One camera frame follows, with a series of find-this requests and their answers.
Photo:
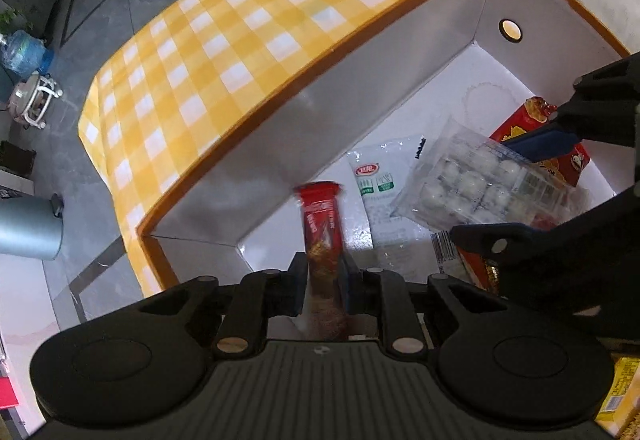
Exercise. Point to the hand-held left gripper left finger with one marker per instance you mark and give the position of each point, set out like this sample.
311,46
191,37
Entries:
300,287

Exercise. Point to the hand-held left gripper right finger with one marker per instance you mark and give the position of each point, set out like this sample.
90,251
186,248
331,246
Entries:
350,292

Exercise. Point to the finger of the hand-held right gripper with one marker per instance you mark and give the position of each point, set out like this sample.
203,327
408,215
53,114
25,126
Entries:
485,240
545,145

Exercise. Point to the large red snack bag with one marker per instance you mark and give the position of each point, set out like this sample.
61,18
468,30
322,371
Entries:
527,112

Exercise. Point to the clear bag of white balls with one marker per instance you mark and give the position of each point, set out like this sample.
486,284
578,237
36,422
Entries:
465,185

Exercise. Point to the red-topped brown snack packet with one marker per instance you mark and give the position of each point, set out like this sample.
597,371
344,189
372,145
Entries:
320,230

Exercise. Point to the white green snack packet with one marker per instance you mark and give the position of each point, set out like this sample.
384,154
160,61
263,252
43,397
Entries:
375,205

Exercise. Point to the yellow snack packet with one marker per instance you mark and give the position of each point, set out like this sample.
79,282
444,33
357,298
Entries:
622,390

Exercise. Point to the orange cardboard box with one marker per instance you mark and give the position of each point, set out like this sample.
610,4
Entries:
350,95

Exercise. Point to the yellow checkered tablecloth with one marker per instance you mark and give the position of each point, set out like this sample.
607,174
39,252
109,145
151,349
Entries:
225,45

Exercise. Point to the grey metal trash bin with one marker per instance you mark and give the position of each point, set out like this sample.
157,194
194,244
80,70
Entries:
30,230

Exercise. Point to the white low cabinet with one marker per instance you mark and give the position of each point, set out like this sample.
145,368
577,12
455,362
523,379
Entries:
25,320

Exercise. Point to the red flat object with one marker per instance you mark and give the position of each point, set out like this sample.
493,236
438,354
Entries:
7,392

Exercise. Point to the small white rolling stool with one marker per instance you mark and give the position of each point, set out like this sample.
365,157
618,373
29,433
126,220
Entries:
30,97

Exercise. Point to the blue water jug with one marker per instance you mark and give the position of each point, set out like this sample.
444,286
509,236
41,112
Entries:
22,51

